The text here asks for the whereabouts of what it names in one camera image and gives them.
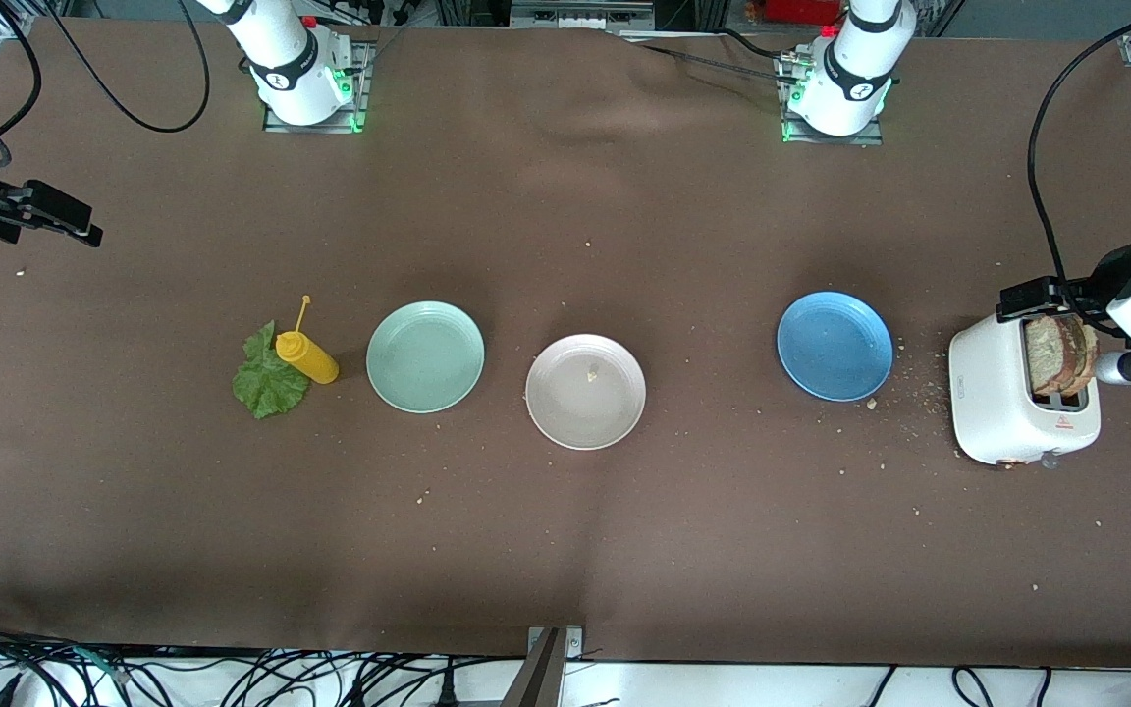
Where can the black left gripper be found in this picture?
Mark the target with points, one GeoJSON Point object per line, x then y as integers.
{"type": "Point", "coordinates": [1112, 268]}

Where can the brown bread slice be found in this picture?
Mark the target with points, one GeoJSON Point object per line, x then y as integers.
{"type": "Point", "coordinates": [1081, 352]}
{"type": "Point", "coordinates": [1042, 353]}

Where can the green lettuce leaf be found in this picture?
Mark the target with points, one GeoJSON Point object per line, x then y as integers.
{"type": "Point", "coordinates": [271, 383]}

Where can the yellow squeeze bottle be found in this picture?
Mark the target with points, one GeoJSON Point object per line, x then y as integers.
{"type": "Point", "coordinates": [308, 358]}

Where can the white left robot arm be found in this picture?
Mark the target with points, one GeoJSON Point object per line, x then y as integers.
{"type": "Point", "coordinates": [850, 79]}

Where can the blue plate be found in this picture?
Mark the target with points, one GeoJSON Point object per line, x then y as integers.
{"type": "Point", "coordinates": [834, 346]}

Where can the mint green plate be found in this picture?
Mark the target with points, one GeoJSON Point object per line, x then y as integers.
{"type": "Point", "coordinates": [425, 356]}

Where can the beige plate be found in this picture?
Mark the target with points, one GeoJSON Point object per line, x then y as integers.
{"type": "Point", "coordinates": [575, 407]}

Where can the white two-slot toaster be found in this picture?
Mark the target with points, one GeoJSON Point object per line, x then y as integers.
{"type": "Point", "coordinates": [988, 393]}

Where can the red box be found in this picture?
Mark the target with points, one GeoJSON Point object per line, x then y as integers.
{"type": "Point", "coordinates": [801, 10]}

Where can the brown tablecloth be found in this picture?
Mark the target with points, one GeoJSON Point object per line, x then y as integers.
{"type": "Point", "coordinates": [565, 550]}

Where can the grey power strip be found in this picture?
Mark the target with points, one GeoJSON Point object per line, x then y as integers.
{"type": "Point", "coordinates": [580, 15]}

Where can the dark metal beam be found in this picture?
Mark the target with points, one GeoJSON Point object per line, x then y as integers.
{"type": "Point", "coordinates": [536, 682]}

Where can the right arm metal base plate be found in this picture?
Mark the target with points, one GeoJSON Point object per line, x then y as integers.
{"type": "Point", "coordinates": [310, 129]}

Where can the small metal table bracket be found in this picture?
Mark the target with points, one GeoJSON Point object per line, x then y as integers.
{"type": "Point", "coordinates": [573, 640]}

